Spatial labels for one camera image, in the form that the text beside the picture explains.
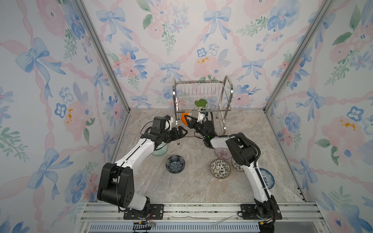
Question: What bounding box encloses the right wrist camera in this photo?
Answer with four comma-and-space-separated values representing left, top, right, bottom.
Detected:
197, 112, 208, 123

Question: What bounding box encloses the black white floral bowl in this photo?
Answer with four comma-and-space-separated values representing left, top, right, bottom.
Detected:
231, 158, 244, 172
210, 159, 231, 179

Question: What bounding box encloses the white bowl orange outside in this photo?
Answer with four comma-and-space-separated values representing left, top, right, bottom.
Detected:
180, 113, 189, 126

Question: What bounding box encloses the black white floral bowl front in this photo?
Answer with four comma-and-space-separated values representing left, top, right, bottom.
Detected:
210, 159, 231, 179

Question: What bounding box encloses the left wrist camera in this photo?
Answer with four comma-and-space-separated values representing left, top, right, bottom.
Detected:
165, 115, 174, 128

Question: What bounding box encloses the stainless steel dish rack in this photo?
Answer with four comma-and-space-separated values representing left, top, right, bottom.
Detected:
172, 75, 233, 135

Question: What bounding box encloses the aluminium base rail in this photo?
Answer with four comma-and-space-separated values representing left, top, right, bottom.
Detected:
75, 202, 330, 233

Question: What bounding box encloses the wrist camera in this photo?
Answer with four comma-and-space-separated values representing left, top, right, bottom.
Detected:
197, 112, 208, 123
165, 115, 174, 128

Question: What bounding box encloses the green leaf-shaped dish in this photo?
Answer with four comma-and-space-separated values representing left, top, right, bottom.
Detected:
194, 99, 208, 109

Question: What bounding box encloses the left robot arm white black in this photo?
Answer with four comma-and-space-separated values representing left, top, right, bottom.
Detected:
97, 115, 187, 215

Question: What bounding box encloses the dark blue flower bowl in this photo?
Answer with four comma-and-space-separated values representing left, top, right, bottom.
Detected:
166, 155, 186, 174

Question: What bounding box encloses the black white floral bowl right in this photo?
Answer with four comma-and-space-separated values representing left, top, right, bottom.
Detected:
231, 158, 244, 172

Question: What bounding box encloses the pale green plate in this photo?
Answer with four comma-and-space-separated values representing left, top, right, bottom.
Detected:
152, 142, 168, 156

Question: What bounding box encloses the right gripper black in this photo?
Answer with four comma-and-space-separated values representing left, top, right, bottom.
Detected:
185, 116, 208, 141

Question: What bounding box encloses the blue white patterned plate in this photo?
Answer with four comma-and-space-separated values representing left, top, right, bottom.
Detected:
259, 168, 275, 189

